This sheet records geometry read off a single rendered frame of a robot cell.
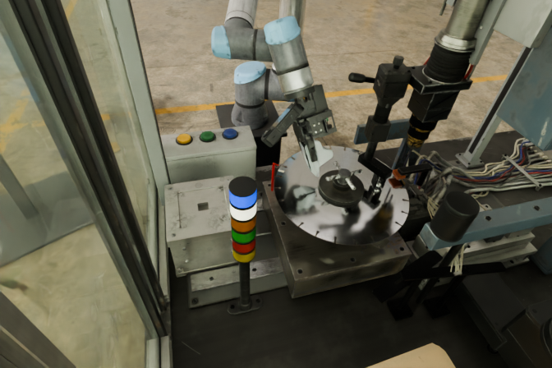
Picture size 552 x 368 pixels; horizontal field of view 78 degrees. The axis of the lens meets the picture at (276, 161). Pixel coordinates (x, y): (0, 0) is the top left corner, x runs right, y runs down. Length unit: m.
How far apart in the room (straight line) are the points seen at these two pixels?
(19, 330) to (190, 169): 0.85
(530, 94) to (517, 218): 0.26
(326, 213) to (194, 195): 0.34
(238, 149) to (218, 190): 0.18
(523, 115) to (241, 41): 0.59
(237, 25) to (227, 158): 0.39
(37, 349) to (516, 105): 0.71
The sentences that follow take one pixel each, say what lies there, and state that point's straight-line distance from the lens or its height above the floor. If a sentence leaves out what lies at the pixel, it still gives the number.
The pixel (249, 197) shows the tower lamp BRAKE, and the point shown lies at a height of 1.15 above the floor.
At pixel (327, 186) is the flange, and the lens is 0.84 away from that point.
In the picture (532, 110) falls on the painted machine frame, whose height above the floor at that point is 1.26.
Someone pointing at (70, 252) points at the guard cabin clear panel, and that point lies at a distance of 0.38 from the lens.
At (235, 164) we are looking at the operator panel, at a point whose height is 0.83.
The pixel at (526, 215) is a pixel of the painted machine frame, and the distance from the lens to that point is 0.85.
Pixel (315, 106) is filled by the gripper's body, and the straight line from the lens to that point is 0.79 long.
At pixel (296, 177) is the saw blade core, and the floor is 0.95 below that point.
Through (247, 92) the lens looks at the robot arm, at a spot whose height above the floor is 0.90.
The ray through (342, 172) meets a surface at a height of 1.00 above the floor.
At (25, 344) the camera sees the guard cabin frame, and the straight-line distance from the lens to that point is 0.26.
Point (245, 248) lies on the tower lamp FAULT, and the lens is 0.65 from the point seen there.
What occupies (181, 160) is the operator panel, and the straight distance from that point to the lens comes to 1.03.
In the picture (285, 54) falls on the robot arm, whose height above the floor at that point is 1.24.
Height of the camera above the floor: 1.55
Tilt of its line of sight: 42 degrees down
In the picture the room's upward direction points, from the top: 4 degrees clockwise
